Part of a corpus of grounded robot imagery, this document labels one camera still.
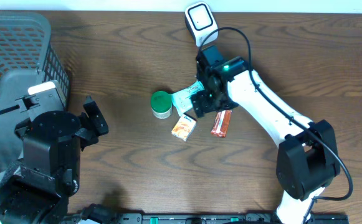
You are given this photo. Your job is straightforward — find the red Top snack bar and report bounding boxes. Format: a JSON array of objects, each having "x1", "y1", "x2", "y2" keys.
[{"x1": 211, "y1": 110, "x2": 232, "y2": 138}]

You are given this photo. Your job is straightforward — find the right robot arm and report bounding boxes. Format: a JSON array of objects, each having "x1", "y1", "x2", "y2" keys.
[{"x1": 191, "y1": 45, "x2": 340, "y2": 223}]

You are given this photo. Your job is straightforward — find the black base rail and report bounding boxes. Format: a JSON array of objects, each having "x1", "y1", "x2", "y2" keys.
[{"x1": 60, "y1": 203, "x2": 350, "y2": 224}]

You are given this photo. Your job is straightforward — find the grey plastic mesh basket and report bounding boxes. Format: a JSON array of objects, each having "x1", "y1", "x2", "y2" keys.
[{"x1": 0, "y1": 11, "x2": 71, "y2": 181}]

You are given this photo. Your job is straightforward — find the white barcode scanner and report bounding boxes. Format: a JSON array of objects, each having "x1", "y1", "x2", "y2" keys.
[{"x1": 184, "y1": 1, "x2": 218, "y2": 47}]

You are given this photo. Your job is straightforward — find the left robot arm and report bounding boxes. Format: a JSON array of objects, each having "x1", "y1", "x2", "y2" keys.
[{"x1": 0, "y1": 89, "x2": 108, "y2": 223}]

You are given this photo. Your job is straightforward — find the green lid jar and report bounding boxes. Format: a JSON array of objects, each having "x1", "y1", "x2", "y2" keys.
[{"x1": 150, "y1": 91, "x2": 172, "y2": 119}]

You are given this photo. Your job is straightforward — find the light blue wipes pack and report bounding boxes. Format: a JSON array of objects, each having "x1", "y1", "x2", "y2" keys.
[{"x1": 171, "y1": 81, "x2": 204, "y2": 116}]

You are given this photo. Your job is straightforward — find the small orange carton box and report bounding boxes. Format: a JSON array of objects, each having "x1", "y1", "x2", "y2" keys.
[{"x1": 171, "y1": 114, "x2": 197, "y2": 141}]

